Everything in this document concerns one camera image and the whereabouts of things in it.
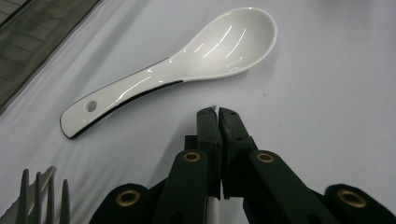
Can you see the transparent grey plastic bin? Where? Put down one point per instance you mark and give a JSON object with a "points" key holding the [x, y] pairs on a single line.
{"points": [[28, 40]]}

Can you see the metal table knife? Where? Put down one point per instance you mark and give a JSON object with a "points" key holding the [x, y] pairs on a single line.
{"points": [[31, 196]]}

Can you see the white table cover sheet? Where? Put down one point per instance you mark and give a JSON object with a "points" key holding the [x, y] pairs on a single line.
{"points": [[327, 93]]}

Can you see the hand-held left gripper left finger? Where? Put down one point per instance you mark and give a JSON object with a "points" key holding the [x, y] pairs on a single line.
{"points": [[211, 146]]}

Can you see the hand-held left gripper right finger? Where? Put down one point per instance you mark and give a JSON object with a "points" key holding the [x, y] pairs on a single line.
{"points": [[235, 149]]}

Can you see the white ceramic spoon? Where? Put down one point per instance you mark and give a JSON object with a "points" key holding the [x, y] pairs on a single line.
{"points": [[224, 46]]}

